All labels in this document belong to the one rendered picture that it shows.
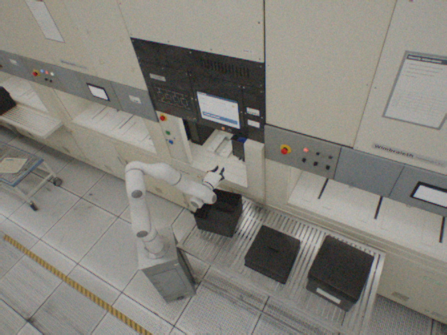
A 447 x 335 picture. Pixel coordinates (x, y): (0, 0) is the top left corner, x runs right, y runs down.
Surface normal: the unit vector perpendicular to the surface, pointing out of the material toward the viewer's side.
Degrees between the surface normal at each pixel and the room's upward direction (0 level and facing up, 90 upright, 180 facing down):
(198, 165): 0
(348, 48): 90
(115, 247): 0
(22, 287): 0
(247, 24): 89
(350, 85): 90
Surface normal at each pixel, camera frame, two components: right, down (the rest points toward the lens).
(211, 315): -0.11, -0.65
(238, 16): -0.49, 0.67
